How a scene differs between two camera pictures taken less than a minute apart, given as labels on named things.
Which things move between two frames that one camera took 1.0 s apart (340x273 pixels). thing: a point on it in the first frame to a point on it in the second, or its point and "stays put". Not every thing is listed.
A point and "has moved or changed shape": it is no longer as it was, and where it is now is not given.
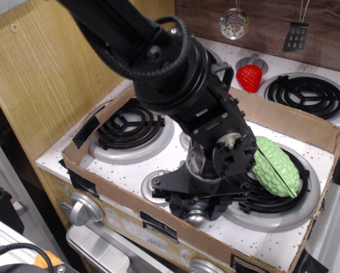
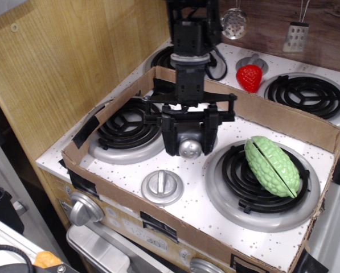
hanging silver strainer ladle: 234,23 stays put
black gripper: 179,182 to 184,99
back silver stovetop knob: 254,60 stays put
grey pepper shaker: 197,212 has moved or changed shape
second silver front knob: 201,265 stays put
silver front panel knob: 85,210 stays put
